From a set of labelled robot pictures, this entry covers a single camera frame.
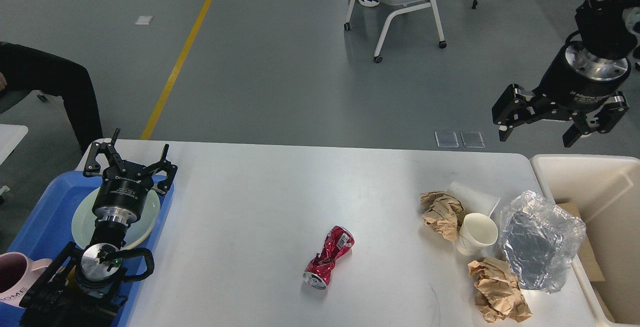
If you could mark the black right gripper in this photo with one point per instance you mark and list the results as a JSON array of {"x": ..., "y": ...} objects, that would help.
[{"x": 576, "y": 80}]

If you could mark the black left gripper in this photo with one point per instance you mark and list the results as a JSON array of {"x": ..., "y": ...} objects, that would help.
[{"x": 124, "y": 194}]

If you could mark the green plate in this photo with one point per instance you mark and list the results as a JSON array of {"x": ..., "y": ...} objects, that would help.
[{"x": 83, "y": 221}]

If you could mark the pink HOME mug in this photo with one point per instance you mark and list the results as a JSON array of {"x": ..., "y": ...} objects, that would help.
[{"x": 17, "y": 275}]

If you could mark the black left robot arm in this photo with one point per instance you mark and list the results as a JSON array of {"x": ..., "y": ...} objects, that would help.
[{"x": 81, "y": 287}]

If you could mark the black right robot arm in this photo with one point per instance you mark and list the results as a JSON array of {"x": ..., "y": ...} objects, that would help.
[{"x": 604, "y": 31}]

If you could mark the beige plastic bin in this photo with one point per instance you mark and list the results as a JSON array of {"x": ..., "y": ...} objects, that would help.
[{"x": 606, "y": 191}]

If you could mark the clear plastic wrap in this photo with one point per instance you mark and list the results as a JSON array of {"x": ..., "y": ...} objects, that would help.
[{"x": 539, "y": 240}]

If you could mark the dark seated figure left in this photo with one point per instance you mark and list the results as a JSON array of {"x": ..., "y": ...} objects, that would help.
[{"x": 25, "y": 69}]

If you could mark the white paper cup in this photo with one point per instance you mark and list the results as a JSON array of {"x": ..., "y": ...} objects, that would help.
[{"x": 477, "y": 231}]

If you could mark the crumpled brown paper upper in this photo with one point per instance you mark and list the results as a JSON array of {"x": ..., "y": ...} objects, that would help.
[{"x": 443, "y": 212}]

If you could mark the crumpled brown paper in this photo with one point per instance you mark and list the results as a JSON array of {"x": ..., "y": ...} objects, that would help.
[
  {"x": 498, "y": 294},
  {"x": 443, "y": 212}
]

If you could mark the crumpled brown paper lower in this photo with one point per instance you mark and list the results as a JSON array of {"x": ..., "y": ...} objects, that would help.
[{"x": 498, "y": 294}]

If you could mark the crushed red soda can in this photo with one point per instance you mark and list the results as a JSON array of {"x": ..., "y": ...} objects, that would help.
[{"x": 338, "y": 242}]

